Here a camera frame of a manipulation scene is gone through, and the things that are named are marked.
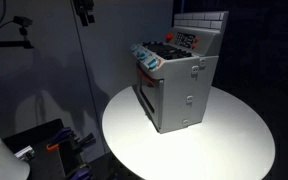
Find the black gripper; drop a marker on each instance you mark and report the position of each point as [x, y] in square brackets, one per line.
[82, 4]

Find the small red stove button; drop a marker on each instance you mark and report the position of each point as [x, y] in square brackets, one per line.
[193, 46]
[196, 40]

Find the large red stove knob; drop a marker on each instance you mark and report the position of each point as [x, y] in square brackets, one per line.
[169, 36]

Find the grey toy stove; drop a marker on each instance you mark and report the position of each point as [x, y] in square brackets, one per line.
[180, 93]

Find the purple orange spring clamp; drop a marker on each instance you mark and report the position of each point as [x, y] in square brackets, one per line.
[60, 136]

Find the black equipment box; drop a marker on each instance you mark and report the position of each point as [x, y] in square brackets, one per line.
[40, 163]

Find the silver metal bracket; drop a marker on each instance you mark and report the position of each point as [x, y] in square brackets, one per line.
[24, 153]

